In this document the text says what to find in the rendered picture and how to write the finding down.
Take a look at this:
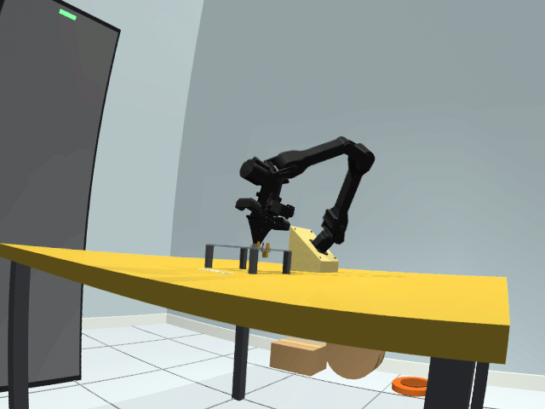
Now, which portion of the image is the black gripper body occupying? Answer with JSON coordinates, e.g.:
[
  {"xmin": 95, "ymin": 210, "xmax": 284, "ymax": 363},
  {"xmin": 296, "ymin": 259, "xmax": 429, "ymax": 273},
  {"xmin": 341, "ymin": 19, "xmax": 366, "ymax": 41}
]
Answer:
[{"xmin": 235, "ymin": 188, "xmax": 290, "ymax": 231}]

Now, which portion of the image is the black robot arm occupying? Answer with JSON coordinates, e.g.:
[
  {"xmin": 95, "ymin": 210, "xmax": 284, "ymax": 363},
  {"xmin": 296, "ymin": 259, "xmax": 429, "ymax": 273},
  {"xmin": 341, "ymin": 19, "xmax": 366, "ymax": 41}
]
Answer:
[{"xmin": 239, "ymin": 136, "xmax": 376, "ymax": 256}]

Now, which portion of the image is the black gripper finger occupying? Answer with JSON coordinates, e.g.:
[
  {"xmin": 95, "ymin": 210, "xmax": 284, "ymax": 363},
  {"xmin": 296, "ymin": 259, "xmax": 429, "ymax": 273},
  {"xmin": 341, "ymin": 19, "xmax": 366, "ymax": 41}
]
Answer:
[
  {"xmin": 258, "ymin": 222, "xmax": 278, "ymax": 244},
  {"xmin": 246, "ymin": 215, "xmax": 268, "ymax": 244}
]

